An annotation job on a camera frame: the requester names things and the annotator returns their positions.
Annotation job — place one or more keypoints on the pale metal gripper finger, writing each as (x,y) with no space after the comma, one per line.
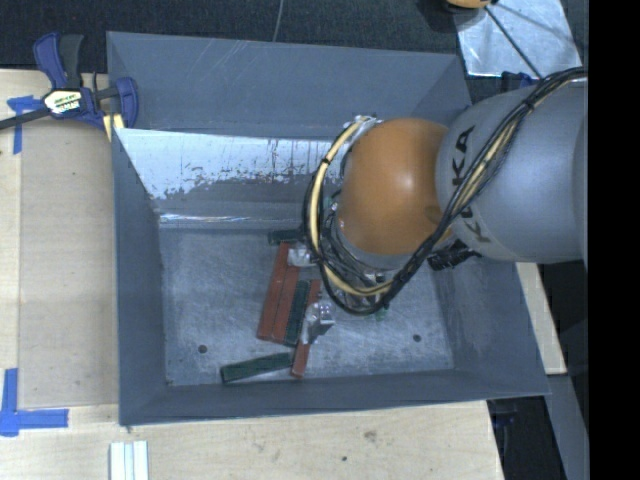
(316,322)
(300,256)

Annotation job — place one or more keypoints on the red-brown flat block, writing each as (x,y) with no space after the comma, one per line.
(272,293)
(285,308)
(300,360)

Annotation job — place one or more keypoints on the pale wood flat board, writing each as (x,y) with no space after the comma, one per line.
(67,268)

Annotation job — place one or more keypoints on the dark green flat block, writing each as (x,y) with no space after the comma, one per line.
(282,238)
(297,313)
(255,367)

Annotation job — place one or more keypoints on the grey metal bin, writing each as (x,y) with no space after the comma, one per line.
(210,288)

